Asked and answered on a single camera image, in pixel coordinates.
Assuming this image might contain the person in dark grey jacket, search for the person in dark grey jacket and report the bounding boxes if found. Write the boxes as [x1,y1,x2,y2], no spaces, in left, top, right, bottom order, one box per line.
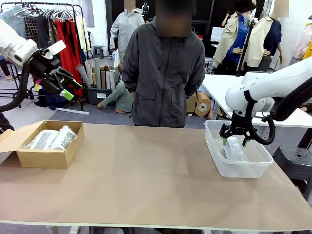
[121,0,206,128]

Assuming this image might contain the small white box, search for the small white box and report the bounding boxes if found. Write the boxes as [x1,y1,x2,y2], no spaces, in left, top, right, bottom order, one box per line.
[224,136,247,161]

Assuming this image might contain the black plastic stool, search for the black plastic stool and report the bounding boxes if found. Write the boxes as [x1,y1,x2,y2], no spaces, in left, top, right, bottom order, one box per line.
[272,145,312,196]

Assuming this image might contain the clear plastic container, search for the clear plastic container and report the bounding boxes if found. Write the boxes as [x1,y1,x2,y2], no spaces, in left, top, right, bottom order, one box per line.
[204,119,274,178]

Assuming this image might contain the white monitor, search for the white monitor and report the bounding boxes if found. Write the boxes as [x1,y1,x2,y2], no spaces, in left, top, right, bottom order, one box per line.
[211,26,226,42]

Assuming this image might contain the tall grey paper roll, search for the tall grey paper roll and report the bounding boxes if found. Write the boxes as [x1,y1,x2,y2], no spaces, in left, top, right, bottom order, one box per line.
[94,57,102,90]

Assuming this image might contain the small open cardboard carton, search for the small open cardboard carton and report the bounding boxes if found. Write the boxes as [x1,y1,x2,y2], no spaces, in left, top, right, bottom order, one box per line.
[186,94,198,114]

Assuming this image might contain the bystander in dark sleeve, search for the bystander in dark sleeve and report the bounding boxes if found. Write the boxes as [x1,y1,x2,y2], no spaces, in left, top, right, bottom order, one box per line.
[0,111,15,134]

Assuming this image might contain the bubble-wrapped white clock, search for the bubble-wrapped white clock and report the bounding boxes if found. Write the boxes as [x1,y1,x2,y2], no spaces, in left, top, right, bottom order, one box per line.
[20,129,60,150]
[48,125,78,150]

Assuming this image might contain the black bin of rolls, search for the black bin of rolls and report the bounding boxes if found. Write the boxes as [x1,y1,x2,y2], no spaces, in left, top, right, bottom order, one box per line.
[87,87,117,105]

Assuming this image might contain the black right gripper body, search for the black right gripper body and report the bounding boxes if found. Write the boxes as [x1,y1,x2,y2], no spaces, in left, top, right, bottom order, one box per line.
[228,111,253,136]

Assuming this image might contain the cream paper roll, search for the cream paper roll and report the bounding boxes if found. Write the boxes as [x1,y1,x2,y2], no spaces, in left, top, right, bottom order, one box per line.
[84,59,95,86]

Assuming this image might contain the mannequin in cream jacket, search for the mannequin in cream jacket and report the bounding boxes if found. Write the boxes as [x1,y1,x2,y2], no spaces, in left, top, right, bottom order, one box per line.
[245,2,284,69]

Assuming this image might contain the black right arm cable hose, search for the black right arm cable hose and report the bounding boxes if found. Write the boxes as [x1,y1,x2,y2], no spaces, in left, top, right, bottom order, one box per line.
[245,80,312,146]

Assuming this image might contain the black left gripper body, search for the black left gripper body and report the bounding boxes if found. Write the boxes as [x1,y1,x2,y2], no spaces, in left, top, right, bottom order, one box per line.
[29,49,60,79]

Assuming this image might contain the brown cardboard box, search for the brown cardboard box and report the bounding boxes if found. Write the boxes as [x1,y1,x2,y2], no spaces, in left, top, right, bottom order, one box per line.
[0,120,85,169]

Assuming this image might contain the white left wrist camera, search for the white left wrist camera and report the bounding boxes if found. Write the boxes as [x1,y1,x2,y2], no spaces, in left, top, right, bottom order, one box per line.
[48,40,67,56]

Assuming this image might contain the white side table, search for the white side table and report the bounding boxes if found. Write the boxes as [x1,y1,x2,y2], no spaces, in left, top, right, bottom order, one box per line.
[201,73,312,129]

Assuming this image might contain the figure in pink fuzzy garment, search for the figure in pink fuzzy garment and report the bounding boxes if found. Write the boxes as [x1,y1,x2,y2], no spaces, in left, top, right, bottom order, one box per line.
[292,23,312,65]

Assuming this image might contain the red hanging dress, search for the red hanging dress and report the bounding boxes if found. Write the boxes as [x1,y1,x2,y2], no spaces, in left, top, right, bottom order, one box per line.
[54,19,84,98]

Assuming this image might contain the mannequin in beige coat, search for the mannequin in beige coat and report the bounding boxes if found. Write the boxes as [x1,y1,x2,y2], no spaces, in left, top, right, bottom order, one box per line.
[213,0,257,68]

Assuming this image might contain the white bar on floor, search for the white bar on floor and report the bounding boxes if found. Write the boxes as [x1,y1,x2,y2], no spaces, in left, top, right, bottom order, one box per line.
[55,107,90,116]

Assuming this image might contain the white table leg frame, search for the white table leg frame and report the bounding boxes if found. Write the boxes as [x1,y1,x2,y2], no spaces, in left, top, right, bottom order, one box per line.
[46,225,81,234]

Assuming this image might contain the thick brown kraft paper roll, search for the thick brown kraft paper roll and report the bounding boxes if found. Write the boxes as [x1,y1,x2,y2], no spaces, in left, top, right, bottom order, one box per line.
[194,91,213,119]

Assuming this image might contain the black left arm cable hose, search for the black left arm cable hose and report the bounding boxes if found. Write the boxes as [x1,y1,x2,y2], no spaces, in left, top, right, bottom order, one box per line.
[0,62,32,113]

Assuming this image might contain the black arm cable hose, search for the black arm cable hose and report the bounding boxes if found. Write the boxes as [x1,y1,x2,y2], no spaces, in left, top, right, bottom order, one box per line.
[0,62,32,113]
[245,80,312,146]

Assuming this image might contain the small grey stool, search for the small grey stool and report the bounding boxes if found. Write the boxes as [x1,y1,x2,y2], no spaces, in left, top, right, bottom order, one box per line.
[92,45,105,59]

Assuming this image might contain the child mannequin in green sweater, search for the child mannequin in green sweater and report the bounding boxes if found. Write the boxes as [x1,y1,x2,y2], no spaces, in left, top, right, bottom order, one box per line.
[97,63,134,114]

